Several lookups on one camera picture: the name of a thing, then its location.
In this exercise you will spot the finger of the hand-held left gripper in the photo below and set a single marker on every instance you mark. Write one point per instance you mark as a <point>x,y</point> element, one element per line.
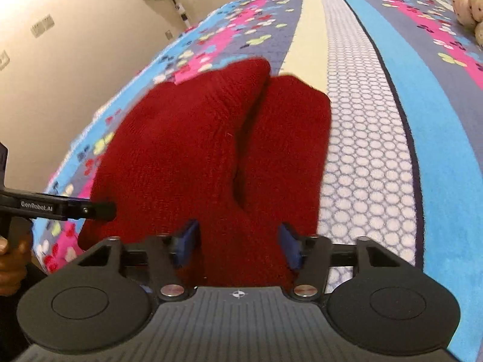
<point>94,211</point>

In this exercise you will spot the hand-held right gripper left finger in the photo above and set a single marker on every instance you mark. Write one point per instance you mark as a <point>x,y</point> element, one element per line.
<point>185,243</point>

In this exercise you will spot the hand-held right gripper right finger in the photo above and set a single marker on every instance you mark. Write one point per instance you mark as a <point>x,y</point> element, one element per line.
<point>290,247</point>

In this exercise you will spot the red knitted sweater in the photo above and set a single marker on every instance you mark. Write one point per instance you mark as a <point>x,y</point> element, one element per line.
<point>211,139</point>

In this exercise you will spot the person's left hand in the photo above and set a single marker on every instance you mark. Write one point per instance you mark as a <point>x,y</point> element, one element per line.
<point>13,271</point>

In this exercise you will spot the floral striped blanket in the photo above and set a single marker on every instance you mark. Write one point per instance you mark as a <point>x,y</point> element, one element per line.
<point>377,120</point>

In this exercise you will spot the cream plush toy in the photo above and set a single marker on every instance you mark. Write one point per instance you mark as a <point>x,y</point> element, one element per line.
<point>468,3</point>

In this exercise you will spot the wall switch panel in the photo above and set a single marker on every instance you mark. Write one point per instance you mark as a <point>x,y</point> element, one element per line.
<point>3,59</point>
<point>42,25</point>

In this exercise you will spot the wall socket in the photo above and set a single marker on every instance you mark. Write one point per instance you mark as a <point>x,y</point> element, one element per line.
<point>168,34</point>

